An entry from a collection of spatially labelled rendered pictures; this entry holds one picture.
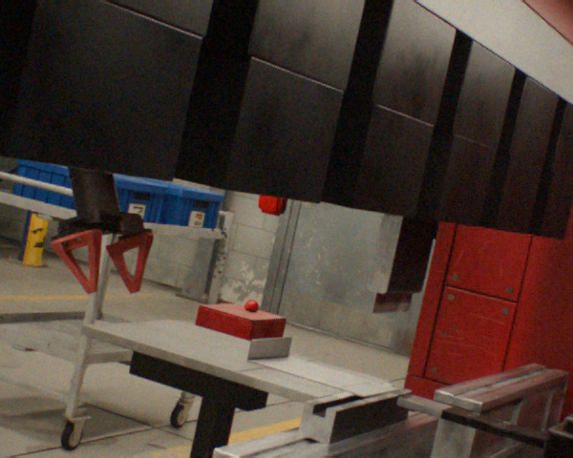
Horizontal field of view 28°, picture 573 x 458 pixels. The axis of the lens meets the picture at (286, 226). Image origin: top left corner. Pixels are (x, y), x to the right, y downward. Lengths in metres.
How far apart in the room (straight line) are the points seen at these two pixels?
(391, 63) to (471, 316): 1.13
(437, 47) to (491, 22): 0.13
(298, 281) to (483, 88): 7.91
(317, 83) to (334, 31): 0.04
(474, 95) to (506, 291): 0.91
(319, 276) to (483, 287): 6.96
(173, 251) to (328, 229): 1.41
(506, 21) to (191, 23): 0.57
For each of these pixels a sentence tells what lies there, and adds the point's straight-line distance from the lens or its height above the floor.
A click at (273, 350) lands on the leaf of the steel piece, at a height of 1.01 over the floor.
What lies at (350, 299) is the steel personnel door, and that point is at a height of 0.30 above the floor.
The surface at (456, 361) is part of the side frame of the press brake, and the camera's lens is 2.00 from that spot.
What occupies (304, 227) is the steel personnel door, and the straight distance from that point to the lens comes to 8.99.
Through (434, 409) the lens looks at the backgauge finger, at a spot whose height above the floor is 1.00.
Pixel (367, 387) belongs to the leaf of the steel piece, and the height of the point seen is 1.00.
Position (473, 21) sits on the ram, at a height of 1.35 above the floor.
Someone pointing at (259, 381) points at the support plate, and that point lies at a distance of 1.08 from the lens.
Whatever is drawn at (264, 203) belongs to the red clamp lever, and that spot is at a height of 1.16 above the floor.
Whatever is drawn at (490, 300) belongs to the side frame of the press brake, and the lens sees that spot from 1.98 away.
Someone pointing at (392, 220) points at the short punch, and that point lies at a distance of 1.07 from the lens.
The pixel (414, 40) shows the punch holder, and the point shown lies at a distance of 0.93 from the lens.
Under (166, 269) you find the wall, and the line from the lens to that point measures 9.62.
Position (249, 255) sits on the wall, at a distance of 9.23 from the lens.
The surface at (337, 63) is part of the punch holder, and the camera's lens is 0.80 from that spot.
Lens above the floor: 1.20
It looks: 3 degrees down
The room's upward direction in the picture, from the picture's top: 12 degrees clockwise
